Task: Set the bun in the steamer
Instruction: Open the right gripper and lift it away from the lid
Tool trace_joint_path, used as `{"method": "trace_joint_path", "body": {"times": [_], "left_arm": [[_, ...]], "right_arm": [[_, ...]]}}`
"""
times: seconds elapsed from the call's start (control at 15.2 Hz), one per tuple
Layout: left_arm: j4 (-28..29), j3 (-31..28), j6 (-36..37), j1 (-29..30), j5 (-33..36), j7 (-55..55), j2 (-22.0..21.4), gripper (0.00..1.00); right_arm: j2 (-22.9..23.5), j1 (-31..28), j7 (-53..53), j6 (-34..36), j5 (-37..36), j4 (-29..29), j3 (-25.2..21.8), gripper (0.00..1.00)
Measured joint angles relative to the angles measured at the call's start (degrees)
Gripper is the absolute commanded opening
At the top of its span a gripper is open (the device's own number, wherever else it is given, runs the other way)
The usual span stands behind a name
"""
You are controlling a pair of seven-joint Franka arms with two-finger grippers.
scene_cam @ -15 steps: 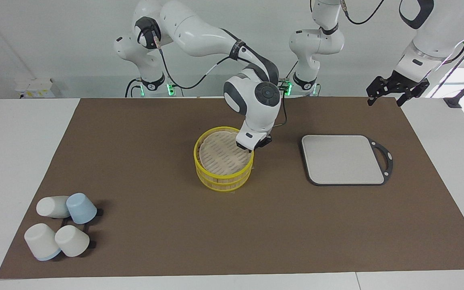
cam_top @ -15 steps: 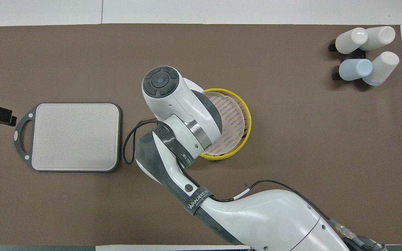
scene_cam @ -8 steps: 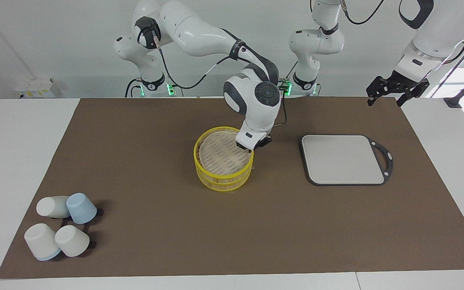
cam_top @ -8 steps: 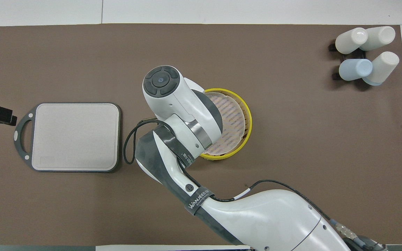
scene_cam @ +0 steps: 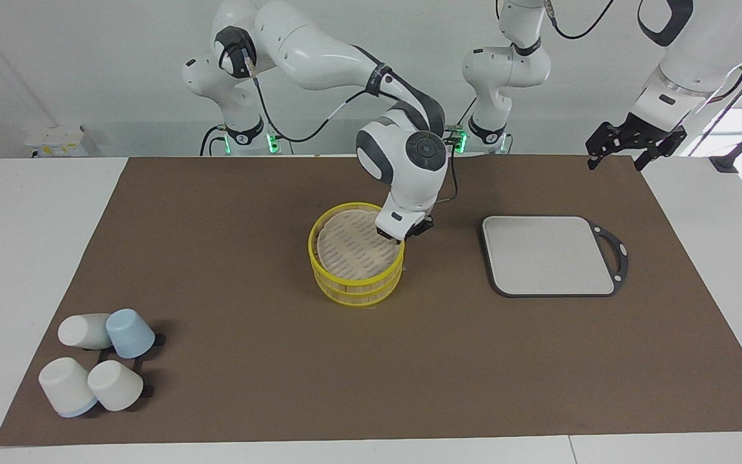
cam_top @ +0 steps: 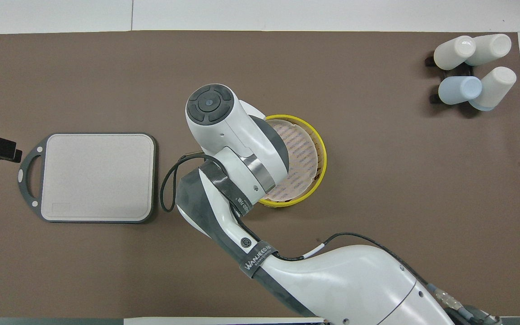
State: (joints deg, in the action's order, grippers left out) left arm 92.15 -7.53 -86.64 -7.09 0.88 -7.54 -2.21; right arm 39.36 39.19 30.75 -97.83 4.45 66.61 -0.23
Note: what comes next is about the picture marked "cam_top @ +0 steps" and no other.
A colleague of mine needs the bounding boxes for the black cup rack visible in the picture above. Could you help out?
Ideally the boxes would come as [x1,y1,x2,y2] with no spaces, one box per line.
[424,53,475,105]

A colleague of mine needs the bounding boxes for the white cutting board grey rim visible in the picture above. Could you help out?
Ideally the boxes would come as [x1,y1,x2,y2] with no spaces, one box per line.
[17,133,157,224]

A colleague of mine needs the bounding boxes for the yellow bamboo steamer basket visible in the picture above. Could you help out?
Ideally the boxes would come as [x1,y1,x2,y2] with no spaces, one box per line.
[255,114,327,209]

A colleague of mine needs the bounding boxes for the white cup light blue rim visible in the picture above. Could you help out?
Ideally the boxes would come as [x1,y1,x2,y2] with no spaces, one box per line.
[469,66,517,111]

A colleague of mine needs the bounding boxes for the perforated steamer liner paper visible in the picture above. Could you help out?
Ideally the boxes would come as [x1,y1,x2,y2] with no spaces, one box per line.
[265,121,319,202]

